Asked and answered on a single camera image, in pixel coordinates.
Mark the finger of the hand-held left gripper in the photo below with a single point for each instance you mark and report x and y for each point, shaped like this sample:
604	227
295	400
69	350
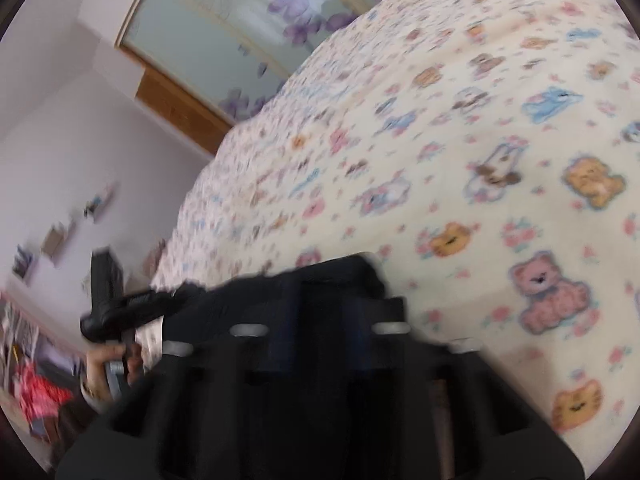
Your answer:
186	296

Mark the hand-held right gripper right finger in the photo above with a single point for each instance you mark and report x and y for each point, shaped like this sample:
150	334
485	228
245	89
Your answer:
357	355

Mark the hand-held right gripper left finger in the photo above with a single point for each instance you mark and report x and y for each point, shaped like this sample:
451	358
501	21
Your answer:
280	355

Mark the black pants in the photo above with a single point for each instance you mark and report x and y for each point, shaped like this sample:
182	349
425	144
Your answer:
320	285

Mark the person's left forearm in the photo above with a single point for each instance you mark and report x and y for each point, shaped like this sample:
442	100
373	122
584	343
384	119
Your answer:
80	427

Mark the person's left hand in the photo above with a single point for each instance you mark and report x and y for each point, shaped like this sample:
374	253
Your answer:
100	367

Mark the pink fluffy toy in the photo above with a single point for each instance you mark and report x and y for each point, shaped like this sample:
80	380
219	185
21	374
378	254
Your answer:
155	259

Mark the red patterned cloth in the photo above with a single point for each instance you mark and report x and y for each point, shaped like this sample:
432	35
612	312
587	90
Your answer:
40	397

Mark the wooden door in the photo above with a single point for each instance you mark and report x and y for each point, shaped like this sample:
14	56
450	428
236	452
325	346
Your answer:
180	110

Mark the bear printed blanket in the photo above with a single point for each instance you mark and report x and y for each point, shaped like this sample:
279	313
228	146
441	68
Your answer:
450	110

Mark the floral glass sliding wardrobe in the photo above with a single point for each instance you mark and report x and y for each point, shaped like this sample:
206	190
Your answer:
225	25

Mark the white wall shelf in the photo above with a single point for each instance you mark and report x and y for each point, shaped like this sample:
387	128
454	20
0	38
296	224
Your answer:
56	241
23	262
100	202

